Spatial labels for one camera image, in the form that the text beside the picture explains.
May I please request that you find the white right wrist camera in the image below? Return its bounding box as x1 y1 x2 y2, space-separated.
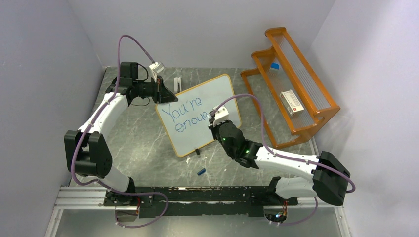
209 106 229 126

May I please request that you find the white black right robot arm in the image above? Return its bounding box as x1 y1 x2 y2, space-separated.
208 120 350 206

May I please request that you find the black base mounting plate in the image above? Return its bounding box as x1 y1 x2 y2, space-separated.
103 186 298 218

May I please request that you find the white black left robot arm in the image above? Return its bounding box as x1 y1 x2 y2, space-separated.
64 62 178 205

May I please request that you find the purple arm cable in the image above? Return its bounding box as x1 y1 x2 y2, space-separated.
209 94 356 227
70 34 169 229

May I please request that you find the white whiteboard eraser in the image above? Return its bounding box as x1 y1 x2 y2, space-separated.
174 77 182 93

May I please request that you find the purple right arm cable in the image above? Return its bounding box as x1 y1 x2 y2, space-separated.
209 94 356 227

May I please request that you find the yellow-framed whiteboard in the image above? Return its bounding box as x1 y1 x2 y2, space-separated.
156 74 235 157

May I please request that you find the blue marker cap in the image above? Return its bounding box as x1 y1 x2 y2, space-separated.
197 168 206 176

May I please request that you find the white red box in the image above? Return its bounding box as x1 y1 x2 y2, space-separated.
280 90 304 116

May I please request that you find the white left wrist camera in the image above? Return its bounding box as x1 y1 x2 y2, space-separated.
149 62 165 82

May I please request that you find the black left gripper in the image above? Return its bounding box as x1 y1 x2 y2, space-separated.
133 76 177 104

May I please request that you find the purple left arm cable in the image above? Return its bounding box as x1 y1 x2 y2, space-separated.
70 34 169 229

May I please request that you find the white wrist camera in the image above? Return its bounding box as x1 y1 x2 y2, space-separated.
209 106 229 126
149 62 165 82

